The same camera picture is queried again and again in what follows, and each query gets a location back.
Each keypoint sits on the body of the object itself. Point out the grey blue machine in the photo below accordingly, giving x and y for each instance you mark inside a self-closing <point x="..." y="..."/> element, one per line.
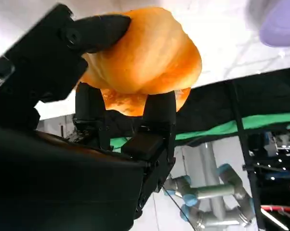
<point x="270" y="144"/>

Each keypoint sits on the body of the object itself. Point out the red bar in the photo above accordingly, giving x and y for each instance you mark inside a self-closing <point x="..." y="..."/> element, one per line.
<point x="280" y="209"/>

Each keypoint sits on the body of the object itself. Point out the lilac plate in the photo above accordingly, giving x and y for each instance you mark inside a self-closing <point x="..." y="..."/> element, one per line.
<point x="282" y="29"/>

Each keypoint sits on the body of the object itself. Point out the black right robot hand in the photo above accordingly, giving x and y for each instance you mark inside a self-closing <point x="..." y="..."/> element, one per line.
<point x="51" y="180"/>

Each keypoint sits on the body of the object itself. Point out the orange and white bread roll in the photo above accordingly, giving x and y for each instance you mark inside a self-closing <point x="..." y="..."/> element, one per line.
<point x="147" y="60"/>

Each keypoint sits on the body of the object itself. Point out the black stand pole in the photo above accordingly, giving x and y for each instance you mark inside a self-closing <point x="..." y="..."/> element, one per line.
<point x="241" y="134"/>

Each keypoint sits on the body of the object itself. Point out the black backdrop cloth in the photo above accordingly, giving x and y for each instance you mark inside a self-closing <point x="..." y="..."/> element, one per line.
<point x="260" y="96"/>

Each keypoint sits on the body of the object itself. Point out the green cloth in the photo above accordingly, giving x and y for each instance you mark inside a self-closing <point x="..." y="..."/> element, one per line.
<point x="207" y="132"/>

